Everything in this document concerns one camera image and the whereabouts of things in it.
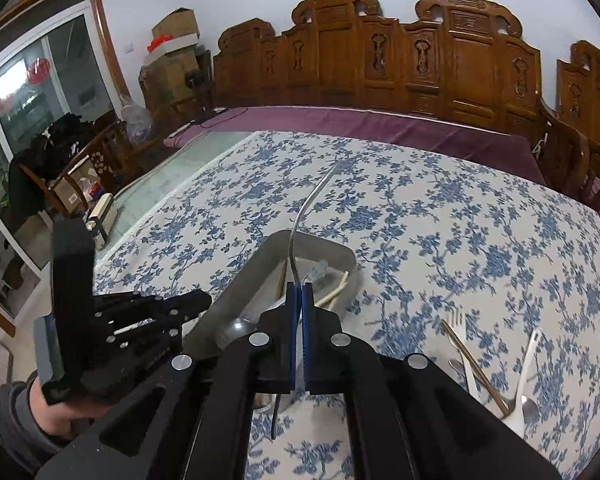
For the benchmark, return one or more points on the brown wooden chopstick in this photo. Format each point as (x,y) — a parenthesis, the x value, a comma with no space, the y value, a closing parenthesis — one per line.
(282,280)

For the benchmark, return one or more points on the black fan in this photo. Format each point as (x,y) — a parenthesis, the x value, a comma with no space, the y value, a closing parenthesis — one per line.
(195,80)

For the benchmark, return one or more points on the red plastic item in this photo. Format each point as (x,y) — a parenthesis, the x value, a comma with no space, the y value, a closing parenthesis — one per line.
(159,41)

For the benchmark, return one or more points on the clear plastic bag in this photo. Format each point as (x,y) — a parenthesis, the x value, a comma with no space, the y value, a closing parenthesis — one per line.
(137,120)

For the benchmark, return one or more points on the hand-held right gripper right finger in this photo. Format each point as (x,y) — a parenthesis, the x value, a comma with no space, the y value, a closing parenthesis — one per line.
(307,335)

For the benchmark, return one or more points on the wooden side chair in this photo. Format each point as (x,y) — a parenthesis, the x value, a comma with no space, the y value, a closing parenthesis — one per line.
(111,135)

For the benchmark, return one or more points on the person's left forearm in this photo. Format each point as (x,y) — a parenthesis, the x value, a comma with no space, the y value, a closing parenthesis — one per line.
(5,425)

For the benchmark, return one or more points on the long metal spoon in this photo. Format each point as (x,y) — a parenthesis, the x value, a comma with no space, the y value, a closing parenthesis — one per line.
(292,260)

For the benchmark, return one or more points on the black clothes pile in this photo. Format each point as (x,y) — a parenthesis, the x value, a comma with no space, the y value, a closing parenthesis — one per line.
(65,130)

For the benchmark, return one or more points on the light wooden chopstick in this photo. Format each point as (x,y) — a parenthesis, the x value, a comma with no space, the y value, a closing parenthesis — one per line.
(332,292)

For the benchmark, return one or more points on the purple bench cushion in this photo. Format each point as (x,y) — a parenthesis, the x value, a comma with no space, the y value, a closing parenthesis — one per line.
(380,125)

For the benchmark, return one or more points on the flat white box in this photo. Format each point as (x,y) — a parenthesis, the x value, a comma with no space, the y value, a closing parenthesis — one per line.
(180,47)

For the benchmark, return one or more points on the blue floral tablecloth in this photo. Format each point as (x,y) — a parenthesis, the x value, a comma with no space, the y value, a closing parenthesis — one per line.
(430,240)

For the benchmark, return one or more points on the carved wooden armchair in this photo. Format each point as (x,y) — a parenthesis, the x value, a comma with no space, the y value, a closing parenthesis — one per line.
(590,90)

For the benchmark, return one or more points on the rectangular metal tray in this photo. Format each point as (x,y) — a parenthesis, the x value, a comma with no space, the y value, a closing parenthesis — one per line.
(260,280)

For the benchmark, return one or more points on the large cardboard box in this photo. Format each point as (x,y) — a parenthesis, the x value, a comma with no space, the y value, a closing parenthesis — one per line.
(170,82)

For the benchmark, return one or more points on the carved wooden sofa bench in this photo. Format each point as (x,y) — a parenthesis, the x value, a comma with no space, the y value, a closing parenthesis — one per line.
(440,60)

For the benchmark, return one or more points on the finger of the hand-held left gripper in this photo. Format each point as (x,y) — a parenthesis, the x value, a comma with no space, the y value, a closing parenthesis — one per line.
(145,340)
(180,305)

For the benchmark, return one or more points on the small cardboard box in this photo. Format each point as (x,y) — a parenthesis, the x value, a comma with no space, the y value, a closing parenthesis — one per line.
(177,22)

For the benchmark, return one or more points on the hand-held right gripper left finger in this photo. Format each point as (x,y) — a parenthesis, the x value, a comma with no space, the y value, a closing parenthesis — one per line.
(292,335)

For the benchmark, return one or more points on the person's left hand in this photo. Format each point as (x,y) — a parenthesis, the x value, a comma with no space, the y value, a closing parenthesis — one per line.
(55,417)

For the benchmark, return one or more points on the golden chopstick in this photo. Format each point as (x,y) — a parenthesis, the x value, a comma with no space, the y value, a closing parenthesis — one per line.
(475,367)

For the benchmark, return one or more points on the sliding glass door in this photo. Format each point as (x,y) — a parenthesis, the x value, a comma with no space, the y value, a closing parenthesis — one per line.
(30,110)

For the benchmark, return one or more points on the red round decoration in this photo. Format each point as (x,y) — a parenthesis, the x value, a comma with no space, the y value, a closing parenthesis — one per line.
(40,71)

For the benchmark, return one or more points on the white plastic fork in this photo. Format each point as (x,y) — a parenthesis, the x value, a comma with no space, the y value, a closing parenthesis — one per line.
(464,355)

